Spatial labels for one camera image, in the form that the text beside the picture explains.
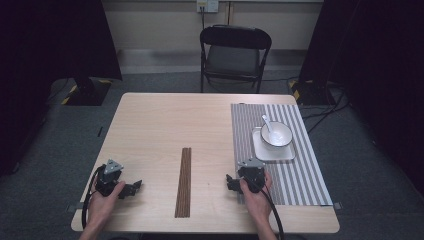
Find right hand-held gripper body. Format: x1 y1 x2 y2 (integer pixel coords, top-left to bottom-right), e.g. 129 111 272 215
237 158 267 195

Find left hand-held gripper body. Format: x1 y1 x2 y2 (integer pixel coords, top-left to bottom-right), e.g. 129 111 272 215
94 159 126 198

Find white square plate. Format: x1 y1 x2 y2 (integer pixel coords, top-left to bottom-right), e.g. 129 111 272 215
251 126 297 163

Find brown wooden chopstick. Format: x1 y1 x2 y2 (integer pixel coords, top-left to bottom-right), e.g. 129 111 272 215
178 147 188 219
174 147 186 219
185 147 193 219
182 147 191 219

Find person's left hand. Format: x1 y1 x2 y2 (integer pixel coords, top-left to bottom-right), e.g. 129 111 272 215
86 180 127 225

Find person's right hand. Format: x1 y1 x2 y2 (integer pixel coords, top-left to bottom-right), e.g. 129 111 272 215
240 172 274 224

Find grey striped placemat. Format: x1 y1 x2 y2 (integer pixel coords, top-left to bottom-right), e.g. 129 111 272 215
230 103 334 207

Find white ceramic spoon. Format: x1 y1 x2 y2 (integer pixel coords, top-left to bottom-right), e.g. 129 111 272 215
261 114 283 143

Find white bowl with dark rim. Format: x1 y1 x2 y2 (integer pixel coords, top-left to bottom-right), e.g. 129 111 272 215
260 120 294 149

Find black stand base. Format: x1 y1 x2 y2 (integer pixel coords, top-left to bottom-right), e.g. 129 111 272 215
288 79 335 107
61 77 113 107

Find black folding chair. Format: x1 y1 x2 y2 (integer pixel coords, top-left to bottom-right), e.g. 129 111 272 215
199 24 273 94

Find black curtain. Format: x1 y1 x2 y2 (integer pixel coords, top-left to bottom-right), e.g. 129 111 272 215
298 0 424 198
0 0 123 178

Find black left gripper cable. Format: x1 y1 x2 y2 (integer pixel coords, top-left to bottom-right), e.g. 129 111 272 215
81 165 105 230

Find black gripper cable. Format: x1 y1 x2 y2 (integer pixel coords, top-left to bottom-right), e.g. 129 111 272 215
245 177 285 240
81 165 105 230

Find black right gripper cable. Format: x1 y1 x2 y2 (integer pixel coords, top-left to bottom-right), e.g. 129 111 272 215
245 177 285 240

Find black floor cables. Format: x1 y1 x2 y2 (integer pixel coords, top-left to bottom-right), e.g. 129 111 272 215
299 87 350 134

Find black plug cable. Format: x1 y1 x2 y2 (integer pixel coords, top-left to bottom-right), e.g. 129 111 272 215
199 5 207 32

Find white wall socket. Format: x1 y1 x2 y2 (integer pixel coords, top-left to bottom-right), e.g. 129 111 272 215
196 0 220 14

